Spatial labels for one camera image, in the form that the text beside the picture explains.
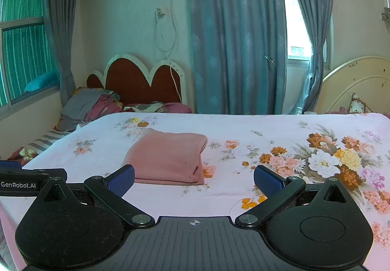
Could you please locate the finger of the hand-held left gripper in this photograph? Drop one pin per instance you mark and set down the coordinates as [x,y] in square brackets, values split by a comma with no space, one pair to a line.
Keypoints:
[39,172]
[9,165]

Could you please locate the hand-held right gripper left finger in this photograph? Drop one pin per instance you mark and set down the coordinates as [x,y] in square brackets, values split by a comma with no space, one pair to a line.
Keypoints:
[122,181]

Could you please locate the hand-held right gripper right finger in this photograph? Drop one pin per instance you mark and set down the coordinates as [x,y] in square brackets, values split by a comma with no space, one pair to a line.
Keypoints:
[268,181]

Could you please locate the pink sweater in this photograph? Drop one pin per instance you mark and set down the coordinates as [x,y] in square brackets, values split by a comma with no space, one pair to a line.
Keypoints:
[170,155]

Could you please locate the pile of clothes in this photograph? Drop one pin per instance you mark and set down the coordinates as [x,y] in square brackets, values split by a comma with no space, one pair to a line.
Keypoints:
[82,103]

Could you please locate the striped blanket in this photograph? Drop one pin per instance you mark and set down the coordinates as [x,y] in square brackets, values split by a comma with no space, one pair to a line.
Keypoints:
[45,143]

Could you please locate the floral bed sheet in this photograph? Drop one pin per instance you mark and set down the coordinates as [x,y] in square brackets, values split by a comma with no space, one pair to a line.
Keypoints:
[243,130]

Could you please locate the maroon pillow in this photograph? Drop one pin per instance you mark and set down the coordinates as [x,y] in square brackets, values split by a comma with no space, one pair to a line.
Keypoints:
[178,108]

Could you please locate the red heart-shaped headboard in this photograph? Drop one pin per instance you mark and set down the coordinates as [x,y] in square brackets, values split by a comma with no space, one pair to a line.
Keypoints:
[131,79]

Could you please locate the green tinted window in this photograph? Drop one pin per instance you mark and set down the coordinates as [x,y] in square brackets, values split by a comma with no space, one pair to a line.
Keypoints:
[24,51]

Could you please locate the floral bordered pillow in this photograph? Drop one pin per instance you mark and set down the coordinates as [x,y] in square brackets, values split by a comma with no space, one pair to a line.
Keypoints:
[359,104]

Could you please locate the metal curtain hook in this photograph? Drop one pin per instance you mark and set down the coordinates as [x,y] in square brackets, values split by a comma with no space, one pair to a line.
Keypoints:
[269,59]

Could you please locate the cream arched headboard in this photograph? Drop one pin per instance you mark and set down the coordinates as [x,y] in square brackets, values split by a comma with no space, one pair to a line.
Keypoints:
[365,82]

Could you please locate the bright window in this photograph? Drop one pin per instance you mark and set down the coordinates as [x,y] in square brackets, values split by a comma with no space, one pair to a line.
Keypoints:
[297,42]

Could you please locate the grey side curtain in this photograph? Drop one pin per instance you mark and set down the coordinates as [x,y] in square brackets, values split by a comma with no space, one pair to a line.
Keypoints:
[61,30]

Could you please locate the wide blue curtain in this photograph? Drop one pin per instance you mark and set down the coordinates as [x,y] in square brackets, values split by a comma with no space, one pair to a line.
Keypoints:
[234,30]

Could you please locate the tied blue curtain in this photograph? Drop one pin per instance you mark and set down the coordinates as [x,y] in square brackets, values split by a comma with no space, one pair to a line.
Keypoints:
[313,30]

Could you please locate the wall socket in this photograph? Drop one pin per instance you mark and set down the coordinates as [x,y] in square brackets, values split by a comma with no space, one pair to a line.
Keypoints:
[161,13]

